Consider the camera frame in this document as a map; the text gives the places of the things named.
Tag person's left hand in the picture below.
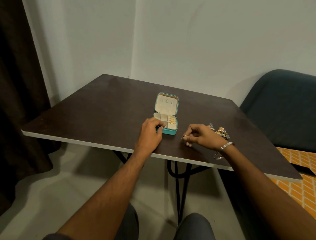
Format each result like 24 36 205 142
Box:
134 117 166 155

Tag orange patterned mattress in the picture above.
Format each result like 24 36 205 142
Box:
270 147 316 220

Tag teal jewelry box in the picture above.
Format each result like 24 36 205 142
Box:
152 92 180 135

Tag person's right hand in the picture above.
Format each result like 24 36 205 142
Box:
182 124 228 151

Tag dark brown curtain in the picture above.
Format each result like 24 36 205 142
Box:
0 0 61 216

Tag person's right forearm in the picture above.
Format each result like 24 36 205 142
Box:
220 145 316 240

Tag pile of mixed jewelry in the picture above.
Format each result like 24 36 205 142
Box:
209 123 231 139

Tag person's right leg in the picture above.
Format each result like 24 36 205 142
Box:
174 213 217 240

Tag person's left forearm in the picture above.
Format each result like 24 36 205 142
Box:
55 148 151 240

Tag dark teal upholstered chair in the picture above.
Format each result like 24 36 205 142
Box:
239 69 316 176

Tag black metal table legs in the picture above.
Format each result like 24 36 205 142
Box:
112 150 210 226

